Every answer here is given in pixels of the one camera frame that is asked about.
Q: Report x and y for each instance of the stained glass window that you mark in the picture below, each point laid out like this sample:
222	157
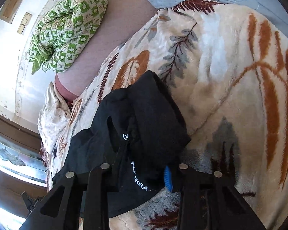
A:
23	165

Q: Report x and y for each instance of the white floral pillow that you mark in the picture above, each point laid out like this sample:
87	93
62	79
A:
53	118

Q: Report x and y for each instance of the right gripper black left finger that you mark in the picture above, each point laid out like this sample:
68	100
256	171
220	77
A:
79	193

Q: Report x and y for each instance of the green white patterned quilt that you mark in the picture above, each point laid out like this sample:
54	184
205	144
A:
63	32

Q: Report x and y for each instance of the black pants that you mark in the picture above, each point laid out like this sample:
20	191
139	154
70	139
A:
139	130

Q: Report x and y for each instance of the leaf-patterned fleece blanket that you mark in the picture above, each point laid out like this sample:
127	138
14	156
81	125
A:
226	67

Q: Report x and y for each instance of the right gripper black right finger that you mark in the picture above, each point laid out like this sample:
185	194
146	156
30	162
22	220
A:
209	201

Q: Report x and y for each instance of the pink quilted bedspread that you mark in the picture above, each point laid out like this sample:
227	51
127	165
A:
122	19

